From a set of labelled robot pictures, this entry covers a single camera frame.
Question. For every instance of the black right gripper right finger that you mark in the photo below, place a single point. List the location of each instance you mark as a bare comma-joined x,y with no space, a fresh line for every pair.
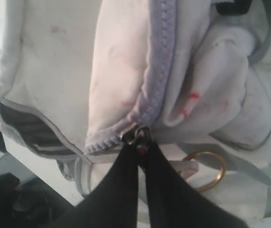
173,203

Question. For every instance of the white canvas duffel bag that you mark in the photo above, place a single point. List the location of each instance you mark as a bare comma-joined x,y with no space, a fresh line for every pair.
76,76

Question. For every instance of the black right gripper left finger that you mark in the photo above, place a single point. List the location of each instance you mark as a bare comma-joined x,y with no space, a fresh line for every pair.
114,202

